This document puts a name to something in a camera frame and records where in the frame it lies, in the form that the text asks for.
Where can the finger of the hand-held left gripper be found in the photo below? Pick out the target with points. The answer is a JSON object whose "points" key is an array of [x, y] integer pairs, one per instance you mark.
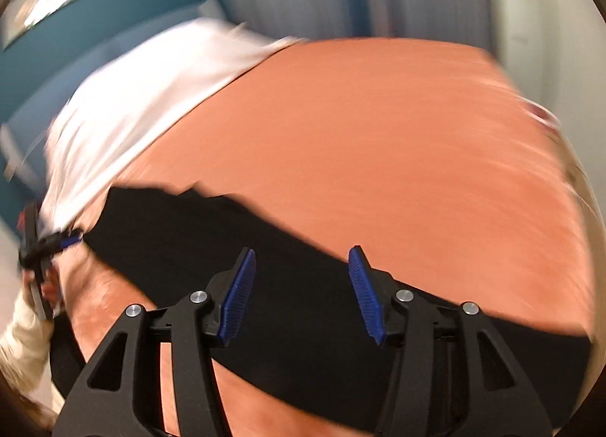
{"points": [[64, 242]]}

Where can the orange blanket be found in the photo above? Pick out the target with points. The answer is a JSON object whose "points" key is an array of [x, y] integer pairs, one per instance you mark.
{"points": [[378, 134]]}

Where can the person's left hand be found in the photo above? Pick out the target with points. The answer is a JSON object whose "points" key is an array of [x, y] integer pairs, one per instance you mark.
{"points": [[51, 288]]}

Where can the black pants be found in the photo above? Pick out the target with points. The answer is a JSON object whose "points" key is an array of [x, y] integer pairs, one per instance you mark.
{"points": [[293, 238]]}

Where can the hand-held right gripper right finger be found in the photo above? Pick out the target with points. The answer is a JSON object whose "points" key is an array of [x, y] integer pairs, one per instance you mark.
{"points": [[364, 295]]}

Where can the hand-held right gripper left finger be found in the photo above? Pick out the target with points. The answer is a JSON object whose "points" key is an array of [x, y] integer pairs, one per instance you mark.
{"points": [[239, 295]]}

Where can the white duvet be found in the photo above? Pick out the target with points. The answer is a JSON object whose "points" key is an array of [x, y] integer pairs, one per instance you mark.
{"points": [[142, 110]]}

